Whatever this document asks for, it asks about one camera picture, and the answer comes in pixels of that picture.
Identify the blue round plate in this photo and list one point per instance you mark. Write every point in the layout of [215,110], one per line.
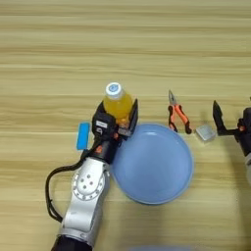
[153,165]

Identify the blue rectangular block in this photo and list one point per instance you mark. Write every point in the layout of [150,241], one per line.
[83,136]

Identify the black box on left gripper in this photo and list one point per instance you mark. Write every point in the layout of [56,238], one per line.
[103,124]

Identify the orange black pliers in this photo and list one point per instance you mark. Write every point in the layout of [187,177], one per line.
[179,112]

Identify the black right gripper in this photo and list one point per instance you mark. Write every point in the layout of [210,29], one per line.
[245,140]

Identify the small grey metal block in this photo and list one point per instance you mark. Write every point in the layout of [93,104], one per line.
[205,133]

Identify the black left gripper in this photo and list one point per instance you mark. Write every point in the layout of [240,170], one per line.
[106,148]

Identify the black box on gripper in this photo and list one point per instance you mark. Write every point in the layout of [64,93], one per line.
[247,119]
[103,124]

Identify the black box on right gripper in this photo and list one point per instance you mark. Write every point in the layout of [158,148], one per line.
[247,119]

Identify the orange juice bottle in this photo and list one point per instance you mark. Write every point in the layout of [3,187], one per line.
[117,104]

